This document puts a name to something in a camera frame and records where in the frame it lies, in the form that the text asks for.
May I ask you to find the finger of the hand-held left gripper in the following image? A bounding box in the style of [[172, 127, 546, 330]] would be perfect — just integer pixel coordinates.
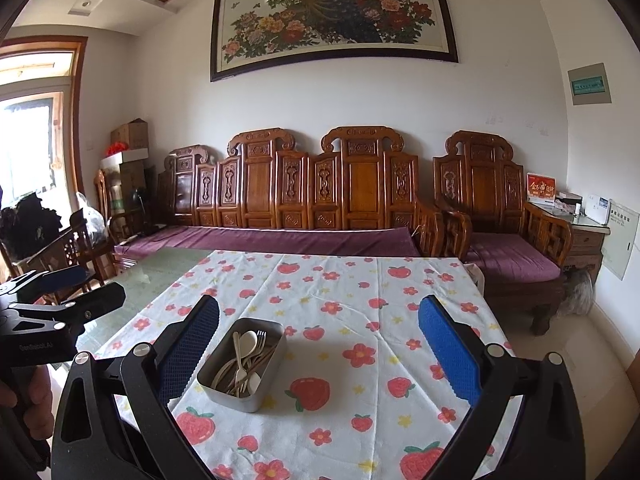
[[15, 282, 126, 334], [0, 266, 88, 307]]

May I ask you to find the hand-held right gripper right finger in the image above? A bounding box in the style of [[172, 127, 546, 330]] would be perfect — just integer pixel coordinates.
[[419, 296, 586, 480]]

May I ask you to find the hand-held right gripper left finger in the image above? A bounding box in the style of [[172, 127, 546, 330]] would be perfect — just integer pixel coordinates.
[[52, 296, 221, 480]]

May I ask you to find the large white plastic spoon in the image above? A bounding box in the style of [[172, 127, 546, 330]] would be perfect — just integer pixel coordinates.
[[238, 330, 259, 386]]

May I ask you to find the metal rectangular tin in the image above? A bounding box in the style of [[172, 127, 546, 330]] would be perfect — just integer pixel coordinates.
[[196, 317, 287, 413]]

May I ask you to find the white plastic fork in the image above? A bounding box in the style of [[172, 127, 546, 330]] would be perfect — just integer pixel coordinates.
[[250, 330, 267, 376]]

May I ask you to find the brown chopstick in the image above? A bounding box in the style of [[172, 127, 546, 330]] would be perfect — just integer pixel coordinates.
[[227, 342, 281, 393]]

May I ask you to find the person's left hand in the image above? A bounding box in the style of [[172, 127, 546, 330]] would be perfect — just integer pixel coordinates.
[[0, 364, 57, 423]]

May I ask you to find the dark wooden dining chair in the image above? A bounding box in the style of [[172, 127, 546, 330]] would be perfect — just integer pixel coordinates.
[[37, 210, 118, 306]]

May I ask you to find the black bag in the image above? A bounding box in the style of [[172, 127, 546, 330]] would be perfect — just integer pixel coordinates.
[[0, 192, 62, 262]]

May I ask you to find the clear plastic bag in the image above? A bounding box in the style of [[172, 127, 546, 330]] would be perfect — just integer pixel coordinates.
[[75, 192, 108, 241]]

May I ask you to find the brown wooden chair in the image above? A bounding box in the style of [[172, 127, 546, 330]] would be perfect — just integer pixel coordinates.
[[94, 170, 151, 246]]

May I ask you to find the purple armchair cushion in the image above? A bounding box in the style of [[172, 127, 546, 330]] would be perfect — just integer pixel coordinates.
[[467, 246, 562, 282]]

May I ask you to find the strawberry flower print tablecloth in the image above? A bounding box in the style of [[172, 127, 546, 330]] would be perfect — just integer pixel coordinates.
[[92, 250, 518, 480]]

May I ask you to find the dark tall carton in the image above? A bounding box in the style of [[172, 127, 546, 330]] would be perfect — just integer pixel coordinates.
[[118, 160, 157, 231]]

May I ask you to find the flat white box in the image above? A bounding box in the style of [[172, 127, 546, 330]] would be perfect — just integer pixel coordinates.
[[100, 142, 149, 171]]

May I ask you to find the long purple sofa cushion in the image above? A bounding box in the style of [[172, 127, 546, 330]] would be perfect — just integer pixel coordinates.
[[116, 225, 423, 260]]

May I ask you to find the grey fluffy bundle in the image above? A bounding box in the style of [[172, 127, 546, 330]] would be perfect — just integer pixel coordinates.
[[557, 269, 596, 317]]

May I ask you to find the brown cardboard box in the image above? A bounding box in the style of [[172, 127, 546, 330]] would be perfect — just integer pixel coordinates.
[[111, 118, 150, 150]]

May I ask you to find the carved wooden armchair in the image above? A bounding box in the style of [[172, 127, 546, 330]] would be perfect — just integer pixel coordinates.
[[432, 131, 574, 337]]

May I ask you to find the wooden side table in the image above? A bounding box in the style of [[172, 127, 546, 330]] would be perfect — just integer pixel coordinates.
[[530, 202, 612, 281]]

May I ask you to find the carved wooden sofa bench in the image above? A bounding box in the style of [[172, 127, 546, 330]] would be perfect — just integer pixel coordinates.
[[115, 127, 446, 273]]

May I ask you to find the white device box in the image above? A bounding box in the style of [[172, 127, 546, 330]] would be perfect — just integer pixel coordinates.
[[585, 194, 612, 225]]

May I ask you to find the framed peacock flower painting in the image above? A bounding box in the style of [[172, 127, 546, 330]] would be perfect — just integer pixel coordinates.
[[210, 0, 459, 83]]

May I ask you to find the wooden door frame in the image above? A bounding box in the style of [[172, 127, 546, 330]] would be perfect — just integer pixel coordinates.
[[0, 35, 89, 211]]

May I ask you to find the white wall chart panel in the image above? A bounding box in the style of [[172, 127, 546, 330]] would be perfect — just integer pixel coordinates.
[[600, 200, 640, 281]]

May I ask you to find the grey wall box green label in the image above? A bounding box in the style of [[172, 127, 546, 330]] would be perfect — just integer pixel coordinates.
[[567, 63, 612, 107]]

